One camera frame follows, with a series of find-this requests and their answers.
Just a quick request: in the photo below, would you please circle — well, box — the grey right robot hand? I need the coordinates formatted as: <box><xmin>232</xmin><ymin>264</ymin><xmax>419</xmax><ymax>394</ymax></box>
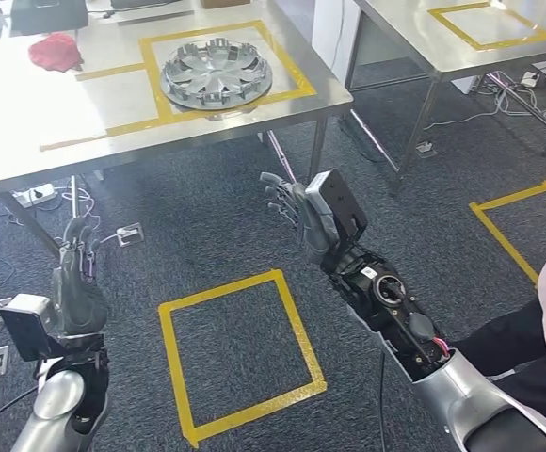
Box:
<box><xmin>260</xmin><ymin>171</ymin><xmax>340</xmax><ymax>265</ymax></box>

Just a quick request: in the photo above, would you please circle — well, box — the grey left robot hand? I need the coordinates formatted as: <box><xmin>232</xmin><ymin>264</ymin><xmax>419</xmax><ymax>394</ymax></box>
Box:
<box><xmin>51</xmin><ymin>217</ymin><xmax>109</xmax><ymax>336</ymax></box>

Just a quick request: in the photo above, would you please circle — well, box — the silver plastic wheel hubcap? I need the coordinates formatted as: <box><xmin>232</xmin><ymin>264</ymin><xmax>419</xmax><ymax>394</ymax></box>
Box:
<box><xmin>159</xmin><ymin>37</ymin><xmax>273</xmax><ymax>112</ymax></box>

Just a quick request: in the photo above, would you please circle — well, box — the steel workbench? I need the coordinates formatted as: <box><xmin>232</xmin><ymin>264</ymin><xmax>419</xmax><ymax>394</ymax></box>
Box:
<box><xmin>346</xmin><ymin>0</ymin><xmax>546</xmax><ymax>195</ymax></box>
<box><xmin>0</xmin><ymin>0</ymin><xmax>354</xmax><ymax>260</ymax></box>

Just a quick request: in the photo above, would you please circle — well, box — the yellow workbench tape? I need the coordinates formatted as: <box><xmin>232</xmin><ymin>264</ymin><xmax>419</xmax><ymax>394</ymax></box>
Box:
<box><xmin>39</xmin><ymin>20</ymin><xmax>317</xmax><ymax>153</ymax></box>
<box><xmin>427</xmin><ymin>0</ymin><xmax>546</xmax><ymax>53</ymax></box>

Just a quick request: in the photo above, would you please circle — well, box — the white pillar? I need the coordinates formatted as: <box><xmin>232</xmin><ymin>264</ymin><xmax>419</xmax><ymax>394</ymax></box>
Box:
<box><xmin>311</xmin><ymin>0</ymin><xmax>363</xmax><ymax>70</ymax></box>

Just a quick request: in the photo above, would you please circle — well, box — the red cloth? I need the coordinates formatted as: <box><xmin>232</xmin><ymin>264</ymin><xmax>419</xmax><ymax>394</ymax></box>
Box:
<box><xmin>28</xmin><ymin>32</ymin><xmax>84</xmax><ymax>73</ymax></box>

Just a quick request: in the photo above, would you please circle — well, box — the black bag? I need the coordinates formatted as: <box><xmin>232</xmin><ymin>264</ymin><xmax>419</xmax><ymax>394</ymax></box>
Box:
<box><xmin>10</xmin><ymin>0</ymin><xmax>89</xmax><ymax>36</ymax></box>

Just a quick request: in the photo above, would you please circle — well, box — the person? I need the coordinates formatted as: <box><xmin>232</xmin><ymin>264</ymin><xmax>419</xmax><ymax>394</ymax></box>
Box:
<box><xmin>451</xmin><ymin>243</ymin><xmax>546</xmax><ymax>422</ymax></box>

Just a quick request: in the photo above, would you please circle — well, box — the black keyboard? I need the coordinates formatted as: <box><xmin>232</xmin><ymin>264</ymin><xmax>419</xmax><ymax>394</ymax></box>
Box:
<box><xmin>117</xmin><ymin>8</ymin><xmax>196</xmax><ymax>26</ymax></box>

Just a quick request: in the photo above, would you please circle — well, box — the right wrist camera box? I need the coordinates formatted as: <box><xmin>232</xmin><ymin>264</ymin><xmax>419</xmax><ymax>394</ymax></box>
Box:
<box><xmin>304</xmin><ymin>169</ymin><xmax>369</xmax><ymax>248</ymax></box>

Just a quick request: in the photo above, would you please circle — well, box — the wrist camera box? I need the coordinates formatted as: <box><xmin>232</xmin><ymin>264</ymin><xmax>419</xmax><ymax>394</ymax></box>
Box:
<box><xmin>0</xmin><ymin>294</ymin><xmax>58</xmax><ymax>363</ymax></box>
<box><xmin>304</xmin><ymin>169</ymin><xmax>369</xmax><ymax>248</ymax></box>

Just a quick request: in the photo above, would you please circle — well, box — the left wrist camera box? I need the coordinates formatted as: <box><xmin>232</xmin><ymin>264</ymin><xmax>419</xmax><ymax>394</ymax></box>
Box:
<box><xmin>0</xmin><ymin>294</ymin><xmax>58</xmax><ymax>363</ymax></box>

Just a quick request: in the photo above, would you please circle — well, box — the white floor cable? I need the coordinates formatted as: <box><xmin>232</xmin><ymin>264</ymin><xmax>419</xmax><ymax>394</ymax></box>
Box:
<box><xmin>423</xmin><ymin>87</ymin><xmax>510</xmax><ymax>132</ymax></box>
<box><xmin>56</xmin><ymin>186</ymin><xmax>102</xmax><ymax>234</ymax></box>

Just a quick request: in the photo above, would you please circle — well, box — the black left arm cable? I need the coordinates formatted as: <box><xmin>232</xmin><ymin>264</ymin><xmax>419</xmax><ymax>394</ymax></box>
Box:
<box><xmin>0</xmin><ymin>385</ymin><xmax>39</xmax><ymax>441</ymax></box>

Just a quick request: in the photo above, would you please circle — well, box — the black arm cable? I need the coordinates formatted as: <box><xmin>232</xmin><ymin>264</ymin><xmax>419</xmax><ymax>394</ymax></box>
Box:
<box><xmin>378</xmin><ymin>352</ymin><xmax>389</xmax><ymax>452</ymax></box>
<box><xmin>0</xmin><ymin>385</ymin><xmax>39</xmax><ymax>441</ymax></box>

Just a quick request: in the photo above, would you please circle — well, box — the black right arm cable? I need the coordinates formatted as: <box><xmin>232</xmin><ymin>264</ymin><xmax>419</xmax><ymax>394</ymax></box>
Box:
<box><xmin>378</xmin><ymin>352</ymin><xmax>389</xmax><ymax>452</ymax></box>

